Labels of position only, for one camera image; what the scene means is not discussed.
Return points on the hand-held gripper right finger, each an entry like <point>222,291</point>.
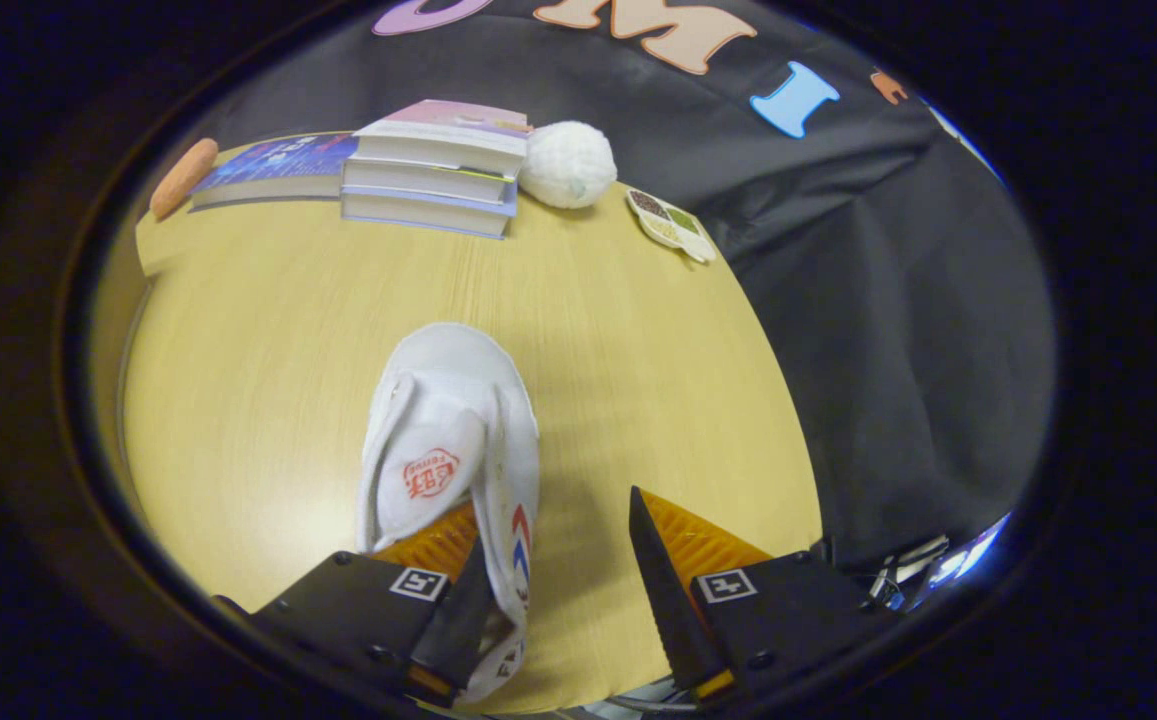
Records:
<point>668,600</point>

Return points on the pale blue cover book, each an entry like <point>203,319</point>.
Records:
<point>428,212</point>

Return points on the white cover book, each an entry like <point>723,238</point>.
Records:
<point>428,180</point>

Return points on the glowing screen device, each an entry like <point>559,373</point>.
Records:
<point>963,555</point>

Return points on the small divided grain dish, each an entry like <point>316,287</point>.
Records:
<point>671,226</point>

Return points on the white canvas shoe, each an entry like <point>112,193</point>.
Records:
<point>448,400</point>

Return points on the white plush ball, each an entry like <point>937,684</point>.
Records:
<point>568,165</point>

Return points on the pink fuzzy ball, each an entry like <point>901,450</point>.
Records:
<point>183,180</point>

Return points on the black backdrop cloth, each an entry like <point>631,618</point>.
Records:
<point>888,300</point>

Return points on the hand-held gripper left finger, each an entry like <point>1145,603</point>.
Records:
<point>358,610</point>

